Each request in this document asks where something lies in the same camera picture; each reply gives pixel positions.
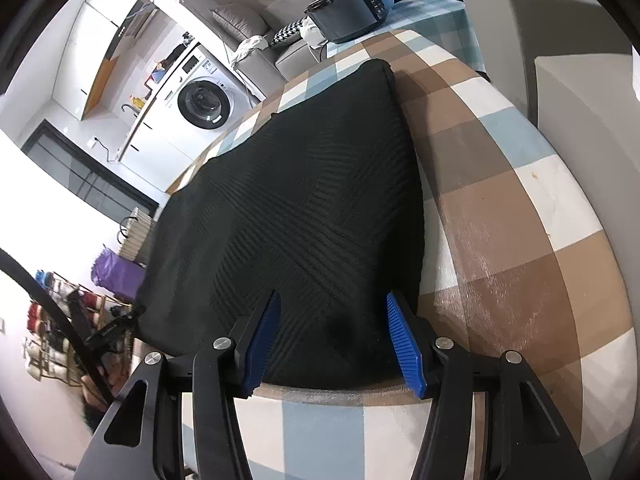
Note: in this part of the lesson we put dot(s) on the grey cushion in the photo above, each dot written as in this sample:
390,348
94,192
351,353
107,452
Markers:
240,20

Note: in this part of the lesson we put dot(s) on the black rice cooker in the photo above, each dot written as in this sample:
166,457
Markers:
350,15

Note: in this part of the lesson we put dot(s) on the white washing machine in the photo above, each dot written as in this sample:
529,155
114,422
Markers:
205,100

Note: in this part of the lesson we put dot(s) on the wicker laundry basket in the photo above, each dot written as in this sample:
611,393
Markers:
135,235

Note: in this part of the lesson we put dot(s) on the range hood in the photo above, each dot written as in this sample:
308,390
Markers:
130,22

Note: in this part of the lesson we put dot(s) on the white wall cabinets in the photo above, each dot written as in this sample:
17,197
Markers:
95,40

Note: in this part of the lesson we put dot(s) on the dark glass door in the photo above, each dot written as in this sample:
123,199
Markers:
75,165

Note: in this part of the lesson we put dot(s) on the black t-shirt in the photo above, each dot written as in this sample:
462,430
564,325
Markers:
310,210

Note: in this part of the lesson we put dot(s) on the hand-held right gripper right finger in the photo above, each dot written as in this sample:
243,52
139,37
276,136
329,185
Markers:
405,340

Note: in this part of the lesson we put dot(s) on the white kitchen counter cabinets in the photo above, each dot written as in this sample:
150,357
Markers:
145,130

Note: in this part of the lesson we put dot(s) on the grey sofa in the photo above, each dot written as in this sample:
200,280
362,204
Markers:
290,60

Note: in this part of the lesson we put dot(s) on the white cloth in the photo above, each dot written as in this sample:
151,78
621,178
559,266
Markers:
250,47

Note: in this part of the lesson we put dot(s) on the blue white checkered tablecloth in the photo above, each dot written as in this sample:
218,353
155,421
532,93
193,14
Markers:
435,25

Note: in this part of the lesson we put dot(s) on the black faucet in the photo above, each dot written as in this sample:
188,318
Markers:
131,109

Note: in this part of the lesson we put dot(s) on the shoe rack with shoes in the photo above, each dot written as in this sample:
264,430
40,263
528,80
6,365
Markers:
50,320

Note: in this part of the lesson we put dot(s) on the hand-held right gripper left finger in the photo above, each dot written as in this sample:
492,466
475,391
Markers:
260,340

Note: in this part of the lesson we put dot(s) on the purple bag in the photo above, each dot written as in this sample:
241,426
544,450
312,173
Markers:
117,277

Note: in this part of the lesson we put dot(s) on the grey cube stool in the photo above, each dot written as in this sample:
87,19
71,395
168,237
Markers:
590,125
560,25

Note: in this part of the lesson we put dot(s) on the houndstooth cushion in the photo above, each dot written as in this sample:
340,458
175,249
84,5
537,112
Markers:
289,32

